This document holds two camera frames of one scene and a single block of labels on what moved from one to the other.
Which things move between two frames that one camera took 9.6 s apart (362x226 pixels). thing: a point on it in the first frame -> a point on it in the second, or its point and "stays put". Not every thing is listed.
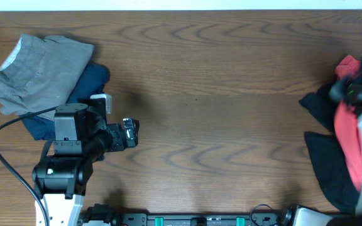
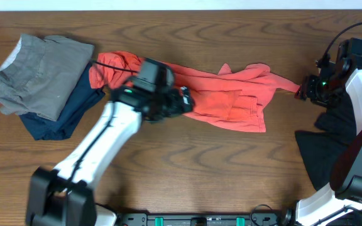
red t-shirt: x=347 y=123 -> x=233 y=98
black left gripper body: x=117 y=144 -> x=166 y=105
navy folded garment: x=93 y=81 stays put
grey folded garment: x=37 y=74 stays put
